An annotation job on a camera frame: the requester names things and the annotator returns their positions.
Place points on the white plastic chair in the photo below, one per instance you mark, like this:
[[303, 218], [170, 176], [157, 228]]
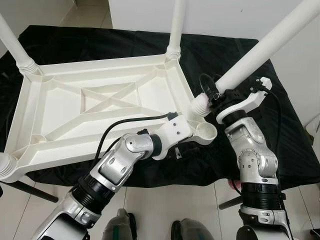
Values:
[[315, 127]]

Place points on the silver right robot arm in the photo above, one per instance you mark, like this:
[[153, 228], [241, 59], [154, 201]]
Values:
[[255, 155]]

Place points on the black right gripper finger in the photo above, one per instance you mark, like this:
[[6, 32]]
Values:
[[209, 86]]

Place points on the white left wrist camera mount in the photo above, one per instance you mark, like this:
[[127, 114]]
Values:
[[175, 132]]

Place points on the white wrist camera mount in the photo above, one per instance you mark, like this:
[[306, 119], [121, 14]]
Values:
[[245, 102], [175, 132]]

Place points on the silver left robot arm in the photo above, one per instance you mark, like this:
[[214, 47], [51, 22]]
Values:
[[115, 165]]

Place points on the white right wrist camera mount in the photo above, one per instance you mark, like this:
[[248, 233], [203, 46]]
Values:
[[245, 102]]

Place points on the black table cloth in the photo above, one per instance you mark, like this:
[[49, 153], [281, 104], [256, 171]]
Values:
[[290, 140]]

